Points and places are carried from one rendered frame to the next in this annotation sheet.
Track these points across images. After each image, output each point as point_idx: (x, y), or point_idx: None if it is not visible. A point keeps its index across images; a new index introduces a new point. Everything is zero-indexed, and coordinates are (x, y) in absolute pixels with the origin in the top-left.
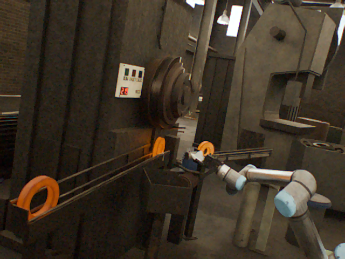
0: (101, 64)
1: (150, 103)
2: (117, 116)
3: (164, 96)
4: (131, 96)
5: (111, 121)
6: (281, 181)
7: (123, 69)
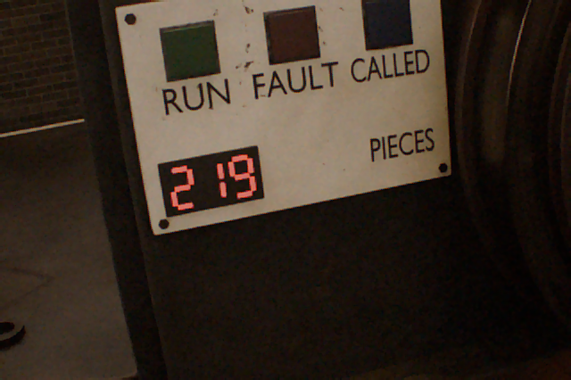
0: (70, 38)
1: (494, 224)
2: (237, 331)
3: (565, 180)
4: (328, 195)
5: (187, 367)
6: None
7: (132, 45)
